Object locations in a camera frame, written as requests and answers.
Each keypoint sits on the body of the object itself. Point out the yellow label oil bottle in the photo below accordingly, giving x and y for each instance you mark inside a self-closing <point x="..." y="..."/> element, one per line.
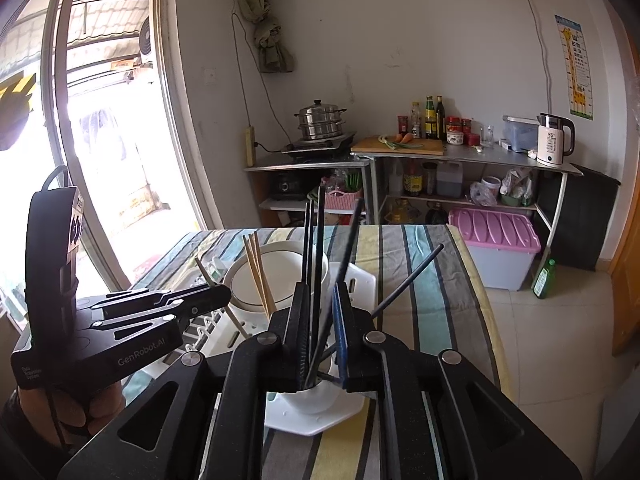
<point x="430" y="120"/>

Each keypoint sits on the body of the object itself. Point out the carrot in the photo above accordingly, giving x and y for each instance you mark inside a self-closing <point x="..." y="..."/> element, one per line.
<point x="405" y="137"/>

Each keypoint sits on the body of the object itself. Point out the black induction cooker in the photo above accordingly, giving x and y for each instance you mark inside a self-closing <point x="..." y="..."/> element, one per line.
<point x="320" y="146"/>

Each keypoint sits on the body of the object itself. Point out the small red seasoning bottle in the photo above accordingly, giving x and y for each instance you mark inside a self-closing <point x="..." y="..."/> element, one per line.
<point x="402" y="126"/>

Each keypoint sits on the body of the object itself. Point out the dark green glass bottle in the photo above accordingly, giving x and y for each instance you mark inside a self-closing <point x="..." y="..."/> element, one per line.
<point x="440" y="120"/>

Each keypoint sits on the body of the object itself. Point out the white dish rack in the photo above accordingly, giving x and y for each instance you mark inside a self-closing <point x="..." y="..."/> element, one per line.
<point x="360" y="285"/>

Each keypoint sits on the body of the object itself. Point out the red lidded sauce jar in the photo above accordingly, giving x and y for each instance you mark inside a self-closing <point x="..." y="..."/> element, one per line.
<point x="453" y="122"/>
<point x="466" y="130"/>

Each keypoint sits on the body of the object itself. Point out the storage box with pink lid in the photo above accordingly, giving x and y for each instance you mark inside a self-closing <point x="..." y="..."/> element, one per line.
<point x="495" y="245"/>

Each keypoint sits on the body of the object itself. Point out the large plastic jug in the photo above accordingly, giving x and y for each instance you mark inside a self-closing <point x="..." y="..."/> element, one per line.
<point x="449" y="181"/>

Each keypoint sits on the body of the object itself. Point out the green bowl with packets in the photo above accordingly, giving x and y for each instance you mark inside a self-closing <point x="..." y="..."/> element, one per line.
<point x="517" y="190"/>

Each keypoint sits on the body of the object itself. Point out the dark sauce bottle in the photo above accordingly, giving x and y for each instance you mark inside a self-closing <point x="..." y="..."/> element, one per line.
<point x="412" y="180"/>

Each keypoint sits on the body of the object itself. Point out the striped tablecloth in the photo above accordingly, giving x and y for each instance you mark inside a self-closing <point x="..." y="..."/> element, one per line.
<point x="425" y="285"/>

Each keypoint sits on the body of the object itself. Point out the drinking glass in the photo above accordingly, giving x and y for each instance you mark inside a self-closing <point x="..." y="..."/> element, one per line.
<point x="487" y="136"/>

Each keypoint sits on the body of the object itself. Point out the steel kitchen shelf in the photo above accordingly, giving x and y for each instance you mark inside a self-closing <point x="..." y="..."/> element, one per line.
<point x="500" y="159"/>

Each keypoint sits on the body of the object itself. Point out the sliding glass door frame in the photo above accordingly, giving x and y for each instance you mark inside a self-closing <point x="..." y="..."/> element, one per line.
<point x="52" y="110"/>

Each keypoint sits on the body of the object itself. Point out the beige power strip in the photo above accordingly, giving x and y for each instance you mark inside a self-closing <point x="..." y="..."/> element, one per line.
<point x="250" y="146"/>

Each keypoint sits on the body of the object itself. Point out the outdoor air conditioner unit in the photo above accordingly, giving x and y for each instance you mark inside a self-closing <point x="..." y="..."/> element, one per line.
<point x="145" y="37"/>

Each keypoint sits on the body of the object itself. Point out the blue grey plastic container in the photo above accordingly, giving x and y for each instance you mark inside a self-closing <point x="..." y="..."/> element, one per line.
<point x="520" y="135"/>

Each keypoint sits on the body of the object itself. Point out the steel stove stand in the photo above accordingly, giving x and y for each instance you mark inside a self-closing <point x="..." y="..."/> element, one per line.
<point x="310" y="164"/>

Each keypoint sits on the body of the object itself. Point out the wooden cutting board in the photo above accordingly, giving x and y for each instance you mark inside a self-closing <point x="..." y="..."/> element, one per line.
<point x="400" y="149"/>

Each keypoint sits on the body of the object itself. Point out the crumpled plastic bag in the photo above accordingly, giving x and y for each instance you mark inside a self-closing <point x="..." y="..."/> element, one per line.
<point x="481" y="195"/>

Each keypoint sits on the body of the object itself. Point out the giraffe wall poster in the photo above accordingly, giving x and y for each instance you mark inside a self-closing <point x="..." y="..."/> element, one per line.
<point x="575" y="67"/>

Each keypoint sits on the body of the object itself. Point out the white cup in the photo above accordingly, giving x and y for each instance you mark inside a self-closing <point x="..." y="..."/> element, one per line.
<point x="310" y="402"/>

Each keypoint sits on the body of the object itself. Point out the green plastic bottle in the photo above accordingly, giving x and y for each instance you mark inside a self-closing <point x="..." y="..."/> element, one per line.
<point x="543" y="282"/>

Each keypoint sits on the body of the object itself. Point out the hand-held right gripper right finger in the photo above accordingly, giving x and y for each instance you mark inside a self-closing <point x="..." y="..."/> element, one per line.
<point x="341" y="340"/>

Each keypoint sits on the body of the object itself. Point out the knotted beige curtain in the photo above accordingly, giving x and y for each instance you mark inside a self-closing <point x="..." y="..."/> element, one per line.
<point x="272" y="45"/>

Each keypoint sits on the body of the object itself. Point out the pink plastic basket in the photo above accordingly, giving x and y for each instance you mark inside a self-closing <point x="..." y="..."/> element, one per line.
<point x="345" y="200"/>

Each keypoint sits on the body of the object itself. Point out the white electric kettle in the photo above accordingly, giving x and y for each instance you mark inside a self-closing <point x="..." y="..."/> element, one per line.
<point x="552" y="142"/>

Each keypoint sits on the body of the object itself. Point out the steel steamer pot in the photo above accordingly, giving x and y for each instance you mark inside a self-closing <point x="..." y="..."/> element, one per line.
<point x="320" y="122"/>

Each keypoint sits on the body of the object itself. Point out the green scallion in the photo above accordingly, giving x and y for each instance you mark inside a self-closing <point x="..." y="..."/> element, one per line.
<point x="395" y="145"/>

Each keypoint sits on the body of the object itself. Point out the large white bowl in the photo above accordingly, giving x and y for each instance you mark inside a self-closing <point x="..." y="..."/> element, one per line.
<point x="250" y="314"/>

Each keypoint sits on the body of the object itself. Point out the white mug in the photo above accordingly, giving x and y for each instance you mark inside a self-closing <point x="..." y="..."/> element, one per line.
<point x="492" y="187"/>

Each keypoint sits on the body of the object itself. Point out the clear seasoning bottle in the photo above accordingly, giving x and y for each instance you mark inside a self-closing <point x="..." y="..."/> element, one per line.
<point x="416" y="122"/>

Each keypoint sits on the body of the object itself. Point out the white patterned jar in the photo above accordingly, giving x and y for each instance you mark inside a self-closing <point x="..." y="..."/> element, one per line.
<point x="454" y="137"/>

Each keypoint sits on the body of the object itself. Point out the clear plastic bottle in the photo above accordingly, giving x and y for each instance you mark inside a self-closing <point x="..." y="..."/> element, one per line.
<point x="396" y="178"/>

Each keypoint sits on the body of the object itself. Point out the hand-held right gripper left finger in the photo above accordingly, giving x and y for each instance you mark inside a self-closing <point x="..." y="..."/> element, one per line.
<point x="300" y="340"/>

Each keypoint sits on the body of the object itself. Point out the yellow black window sticker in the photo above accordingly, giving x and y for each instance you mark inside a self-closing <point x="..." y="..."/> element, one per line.
<point x="20" y="90"/>

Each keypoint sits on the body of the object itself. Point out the black board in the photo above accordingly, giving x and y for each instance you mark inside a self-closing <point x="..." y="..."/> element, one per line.
<point x="580" y="220"/>

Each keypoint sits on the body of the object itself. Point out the person's left hand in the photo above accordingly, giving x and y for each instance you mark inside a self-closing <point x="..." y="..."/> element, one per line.
<point x="100" y="400"/>

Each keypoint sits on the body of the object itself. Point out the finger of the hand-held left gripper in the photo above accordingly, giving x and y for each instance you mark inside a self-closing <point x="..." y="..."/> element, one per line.
<point x="210" y="297"/>
<point x="150" y="324"/>

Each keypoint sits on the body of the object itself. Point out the small white bowl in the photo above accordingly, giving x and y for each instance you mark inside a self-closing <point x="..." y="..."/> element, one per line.
<point x="280" y="280"/>

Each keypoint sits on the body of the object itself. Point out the wooden door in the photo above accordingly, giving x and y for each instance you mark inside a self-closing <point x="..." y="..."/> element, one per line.
<point x="627" y="285"/>

